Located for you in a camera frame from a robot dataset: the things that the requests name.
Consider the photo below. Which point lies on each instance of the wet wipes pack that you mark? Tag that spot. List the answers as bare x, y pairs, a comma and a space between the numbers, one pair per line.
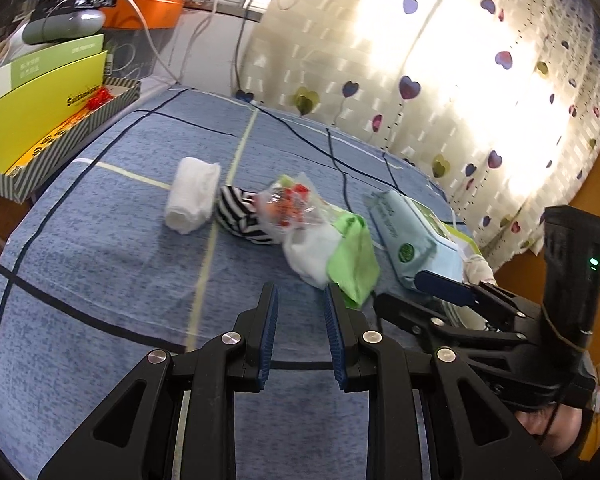
400, 237

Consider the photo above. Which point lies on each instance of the clear plastic bag red snacks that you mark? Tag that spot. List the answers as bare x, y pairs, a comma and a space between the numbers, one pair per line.
290, 205

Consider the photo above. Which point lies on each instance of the white towel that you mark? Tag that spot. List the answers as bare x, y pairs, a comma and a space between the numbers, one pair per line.
192, 195

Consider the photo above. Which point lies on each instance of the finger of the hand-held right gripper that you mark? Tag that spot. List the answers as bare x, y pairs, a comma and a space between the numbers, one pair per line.
445, 285
405, 312

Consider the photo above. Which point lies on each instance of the lime green cardboard box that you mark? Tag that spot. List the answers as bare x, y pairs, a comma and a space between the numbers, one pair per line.
35, 110

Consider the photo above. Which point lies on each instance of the red tinsel ornament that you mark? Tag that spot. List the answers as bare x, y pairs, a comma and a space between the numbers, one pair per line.
99, 98

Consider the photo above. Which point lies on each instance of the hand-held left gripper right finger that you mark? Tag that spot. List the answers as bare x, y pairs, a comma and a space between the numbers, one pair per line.
336, 340

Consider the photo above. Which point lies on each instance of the black white striped sock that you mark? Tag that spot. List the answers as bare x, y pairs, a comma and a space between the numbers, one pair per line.
237, 215

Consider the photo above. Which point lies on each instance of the person's right hand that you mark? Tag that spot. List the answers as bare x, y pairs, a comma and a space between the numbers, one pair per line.
555, 430

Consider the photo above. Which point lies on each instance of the heart print curtain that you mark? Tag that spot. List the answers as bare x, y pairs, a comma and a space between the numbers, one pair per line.
430, 60

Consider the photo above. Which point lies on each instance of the orange plastic basket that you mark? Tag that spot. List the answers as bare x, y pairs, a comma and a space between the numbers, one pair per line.
145, 10

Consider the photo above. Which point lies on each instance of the white and green box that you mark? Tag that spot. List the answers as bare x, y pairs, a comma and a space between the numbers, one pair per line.
40, 67

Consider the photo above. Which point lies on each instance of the white cotton glove red trim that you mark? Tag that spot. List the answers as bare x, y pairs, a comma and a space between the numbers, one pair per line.
307, 257

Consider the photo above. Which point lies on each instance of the green cloth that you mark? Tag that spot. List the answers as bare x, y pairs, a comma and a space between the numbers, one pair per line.
355, 265

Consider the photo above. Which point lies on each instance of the striped cardboard tray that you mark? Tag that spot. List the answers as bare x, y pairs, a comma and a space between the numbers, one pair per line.
80, 132

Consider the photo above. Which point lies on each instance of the blue face mask pack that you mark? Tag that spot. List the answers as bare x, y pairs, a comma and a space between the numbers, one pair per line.
450, 260

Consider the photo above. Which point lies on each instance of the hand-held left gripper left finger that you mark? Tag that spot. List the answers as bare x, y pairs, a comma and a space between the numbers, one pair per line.
269, 340

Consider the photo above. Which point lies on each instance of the grey oval case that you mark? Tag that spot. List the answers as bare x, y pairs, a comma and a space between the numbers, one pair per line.
65, 25

